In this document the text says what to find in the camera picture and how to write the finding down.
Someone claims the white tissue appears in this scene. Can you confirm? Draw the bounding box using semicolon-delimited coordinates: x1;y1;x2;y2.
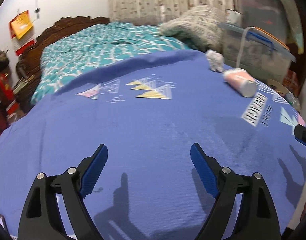
206;49;224;73

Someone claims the teal white patterned quilt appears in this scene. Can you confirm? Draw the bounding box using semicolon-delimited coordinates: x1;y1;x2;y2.
31;22;189;105

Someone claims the white cable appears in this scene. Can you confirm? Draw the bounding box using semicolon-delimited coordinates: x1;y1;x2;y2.
236;26;256;68

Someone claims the pink white paper cup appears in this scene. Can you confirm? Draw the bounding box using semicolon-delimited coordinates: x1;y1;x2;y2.
223;68;257;98

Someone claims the clear plastic storage box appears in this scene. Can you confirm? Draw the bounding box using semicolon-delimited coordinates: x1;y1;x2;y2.
219;22;295;83

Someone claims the dark wooden headboard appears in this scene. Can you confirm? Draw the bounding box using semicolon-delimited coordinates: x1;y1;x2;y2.
15;16;110;113

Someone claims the yellow red wall calendar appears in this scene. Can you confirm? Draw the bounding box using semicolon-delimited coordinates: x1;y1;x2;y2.
9;10;35;56

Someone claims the beige round trash bin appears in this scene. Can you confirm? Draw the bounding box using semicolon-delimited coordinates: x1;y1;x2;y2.
267;79;289;97

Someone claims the blue patterned bed blanket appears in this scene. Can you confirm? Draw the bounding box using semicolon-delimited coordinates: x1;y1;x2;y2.
0;50;306;239

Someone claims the grey patterned pillow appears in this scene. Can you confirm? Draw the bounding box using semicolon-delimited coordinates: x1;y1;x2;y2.
158;5;225;52

